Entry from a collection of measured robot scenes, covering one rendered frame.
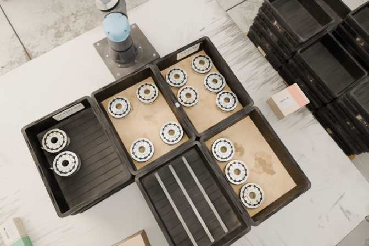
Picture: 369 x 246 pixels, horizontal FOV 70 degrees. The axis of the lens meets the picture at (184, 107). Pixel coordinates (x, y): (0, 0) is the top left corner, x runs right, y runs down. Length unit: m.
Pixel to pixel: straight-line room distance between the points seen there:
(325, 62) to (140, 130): 1.44
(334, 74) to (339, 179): 0.85
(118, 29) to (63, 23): 1.38
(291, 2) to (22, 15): 2.19
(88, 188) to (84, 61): 0.68
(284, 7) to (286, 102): 0.88
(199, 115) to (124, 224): 0.59
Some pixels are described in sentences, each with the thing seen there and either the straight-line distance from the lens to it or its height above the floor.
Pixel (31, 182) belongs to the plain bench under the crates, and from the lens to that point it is 1.45.
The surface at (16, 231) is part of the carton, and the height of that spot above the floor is 0.76.
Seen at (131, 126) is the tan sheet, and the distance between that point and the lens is 1.22.
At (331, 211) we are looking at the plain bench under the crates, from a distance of 1.52.
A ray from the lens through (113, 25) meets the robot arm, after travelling 1.28.
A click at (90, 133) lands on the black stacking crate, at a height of 0.83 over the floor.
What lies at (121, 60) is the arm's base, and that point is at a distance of 1.42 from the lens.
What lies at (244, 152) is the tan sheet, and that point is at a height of 0.83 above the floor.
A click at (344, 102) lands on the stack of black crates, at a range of 1.94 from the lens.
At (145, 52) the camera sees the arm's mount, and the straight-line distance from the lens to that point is 1.45.
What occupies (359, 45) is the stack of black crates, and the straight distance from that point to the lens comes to 2.21.
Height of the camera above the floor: 2.00
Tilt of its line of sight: 72 degrees down
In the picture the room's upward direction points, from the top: 11 degrees clockwise
